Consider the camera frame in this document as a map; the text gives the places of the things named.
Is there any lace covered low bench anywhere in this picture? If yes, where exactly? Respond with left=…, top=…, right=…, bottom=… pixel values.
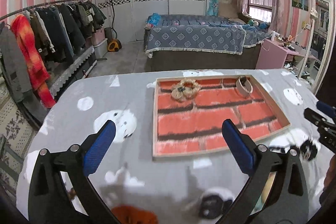
left=50, top=46, right=97, bottom=98

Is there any patterned floor mat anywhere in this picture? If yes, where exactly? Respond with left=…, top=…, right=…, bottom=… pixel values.
left=0, top=88, right=40, bottom=188

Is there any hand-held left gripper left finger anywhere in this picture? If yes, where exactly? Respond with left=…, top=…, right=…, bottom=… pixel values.
left=28, top=120, right=121, bottom=224

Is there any blue floral fringed blanket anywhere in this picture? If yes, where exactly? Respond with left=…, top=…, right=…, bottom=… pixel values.
left=144, top=14, right=271, bottom=58

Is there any row of hanging clothes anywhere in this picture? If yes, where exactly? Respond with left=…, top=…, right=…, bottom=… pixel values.
left=0, top=0, right=108, bottom=109

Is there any beige and teal hair accessory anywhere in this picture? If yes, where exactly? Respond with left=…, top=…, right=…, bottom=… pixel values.
left=256, top=172, right=276, bottom=214

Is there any dark bed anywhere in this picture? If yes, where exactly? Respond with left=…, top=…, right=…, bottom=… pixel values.
left=144, top=13, right=271, bottom=73

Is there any orange scrunchie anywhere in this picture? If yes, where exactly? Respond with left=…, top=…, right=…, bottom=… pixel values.
left=111, top=205, right=159, bottom=224

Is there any brick pattern wooden tray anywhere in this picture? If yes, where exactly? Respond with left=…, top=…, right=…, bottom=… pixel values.
left=152, top=74, right=291, bottom=161

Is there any teal dress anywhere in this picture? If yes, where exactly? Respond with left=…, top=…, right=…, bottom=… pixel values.
left=207, top=0, right=219, bottom=17

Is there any metal clothes rack rail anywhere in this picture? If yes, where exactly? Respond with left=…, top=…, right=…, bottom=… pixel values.
left=0, top=0, right=87, bottom=22

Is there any dark bead bracelet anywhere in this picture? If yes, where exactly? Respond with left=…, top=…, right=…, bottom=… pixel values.
left=201, top=194, right=234, bottom=219

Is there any pink desk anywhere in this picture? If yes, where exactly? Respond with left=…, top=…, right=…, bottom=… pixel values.
left=256, top=39, right=318, bottom=70

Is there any pink and white storage box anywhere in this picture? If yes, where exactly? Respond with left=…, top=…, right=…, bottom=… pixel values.
left=92, top=30, right=109, bottom=59

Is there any black hair claw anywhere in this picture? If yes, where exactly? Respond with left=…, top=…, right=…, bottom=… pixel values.
left=299, top=137, right=319, bottom=161

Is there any beige lace scrunchie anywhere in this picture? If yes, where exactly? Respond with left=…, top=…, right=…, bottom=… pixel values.
left=171, top=78, right=202, bottom=102

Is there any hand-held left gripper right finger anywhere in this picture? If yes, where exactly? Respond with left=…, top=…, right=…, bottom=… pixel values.
left=217, top=119, right=310, bottom=224

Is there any white framed standing mirror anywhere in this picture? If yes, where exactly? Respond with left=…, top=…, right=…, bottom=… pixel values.
left=299, top=0, right=334, bottom=94

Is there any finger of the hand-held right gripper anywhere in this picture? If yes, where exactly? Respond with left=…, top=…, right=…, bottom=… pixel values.
left=304, top=108, right=336, bottom=154
left=316, top=101, right=336, bottom=117

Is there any grey printed tablecloth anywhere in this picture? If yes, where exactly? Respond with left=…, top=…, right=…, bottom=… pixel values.
left=16, top=69, right=336, bottom=224

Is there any garment steamer with yellow base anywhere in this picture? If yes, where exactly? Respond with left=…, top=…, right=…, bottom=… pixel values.
left=104, top=0, right=122, bottom=52

